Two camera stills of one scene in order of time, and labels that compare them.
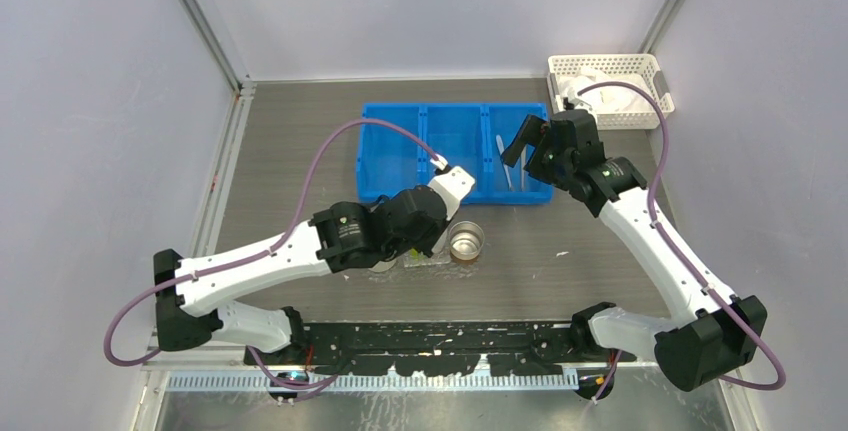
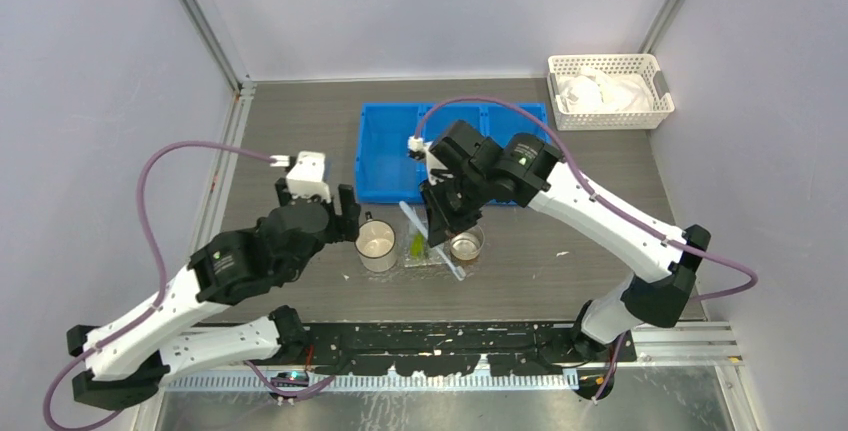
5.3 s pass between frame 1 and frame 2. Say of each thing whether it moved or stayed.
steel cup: stayed
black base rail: stayed
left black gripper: moved
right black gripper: moved
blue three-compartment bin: stayed
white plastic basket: stayed
